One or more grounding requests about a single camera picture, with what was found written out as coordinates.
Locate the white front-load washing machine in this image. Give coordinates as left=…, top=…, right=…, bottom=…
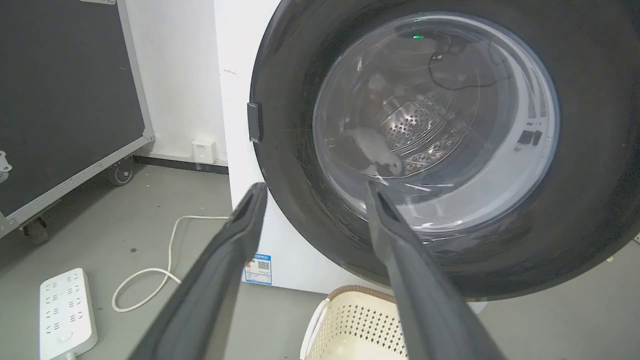
left=247, top=0, right=640, bottom=302

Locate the white power cable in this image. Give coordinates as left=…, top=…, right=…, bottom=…
left=111, top=215, right=231, bottom=313

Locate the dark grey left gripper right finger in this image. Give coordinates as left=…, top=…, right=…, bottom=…
left=364, top=181, right=506, bottom=360

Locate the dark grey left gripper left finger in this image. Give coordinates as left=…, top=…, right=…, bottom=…
left=128, top=182, right=269, bottom=360

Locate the black flight case with castors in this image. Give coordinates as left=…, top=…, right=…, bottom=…
left=0, top=0, right=156, bottom=246

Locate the white washing machine body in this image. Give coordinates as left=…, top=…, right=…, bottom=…
left=214, top=0, right=488, bottom=315

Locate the blue energy label sticker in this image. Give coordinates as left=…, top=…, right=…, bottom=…
left=244, top=253, right=273, bottom=286

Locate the cream perforated laundry basket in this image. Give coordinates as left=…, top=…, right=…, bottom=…
left=300, top=285, right=410, bottom=360

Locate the white power strip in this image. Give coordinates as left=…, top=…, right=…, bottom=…
left=39, top=268, right=99, bottom=360

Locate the white wall socket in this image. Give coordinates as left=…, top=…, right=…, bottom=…
left=191, top=139, right=218, bottom=165

